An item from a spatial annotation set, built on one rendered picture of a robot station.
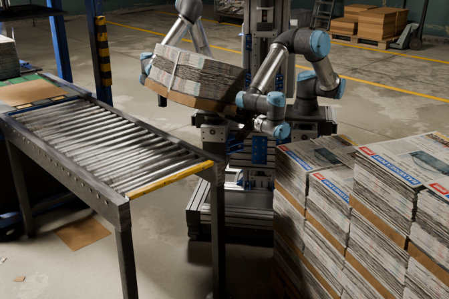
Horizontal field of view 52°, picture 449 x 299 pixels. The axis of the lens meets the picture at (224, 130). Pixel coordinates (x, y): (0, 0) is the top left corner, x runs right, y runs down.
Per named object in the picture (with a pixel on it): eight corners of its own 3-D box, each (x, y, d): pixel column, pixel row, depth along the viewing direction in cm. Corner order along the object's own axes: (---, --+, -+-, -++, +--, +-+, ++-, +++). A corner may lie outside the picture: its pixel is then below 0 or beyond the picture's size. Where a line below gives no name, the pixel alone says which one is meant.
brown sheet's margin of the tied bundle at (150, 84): (206, 103, 235) (208, 95, 234) (162, 95, 214) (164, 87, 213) (186, 94, 245) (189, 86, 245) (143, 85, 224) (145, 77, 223)
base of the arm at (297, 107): (292, 106, 265) (293, 89, 261) (319, 107, 263) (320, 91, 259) (291, 115, 251) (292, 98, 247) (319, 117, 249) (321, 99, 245)
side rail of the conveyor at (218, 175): (226, 183, 211) (226, 159, 206) (217, 187, 207) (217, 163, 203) (87, 110, 302) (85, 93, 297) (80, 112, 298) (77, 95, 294)
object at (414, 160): (436, 133, 167) (437, 130, 166) (506, 166, 142) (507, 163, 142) (352, 149, 155) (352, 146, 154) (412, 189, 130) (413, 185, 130)
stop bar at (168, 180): (214, 165, 201) (214, 161, 200) (129, 201, 174) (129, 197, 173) (210, 163, 203) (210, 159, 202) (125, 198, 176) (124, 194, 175)
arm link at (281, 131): (292, 119, 192) (290, 137, 195) (272, 113, 199) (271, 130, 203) (279, 124, 187) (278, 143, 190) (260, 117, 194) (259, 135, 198)
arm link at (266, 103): (256, 93, 190) (255, 117, 194) (280, 97, 184) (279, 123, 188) (264, 88, 196) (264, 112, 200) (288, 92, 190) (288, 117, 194)
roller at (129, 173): (191, 159, 218) (191, 149, 217) (103, 193, 189) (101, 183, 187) (185, 155, 222) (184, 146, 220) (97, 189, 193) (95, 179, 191)
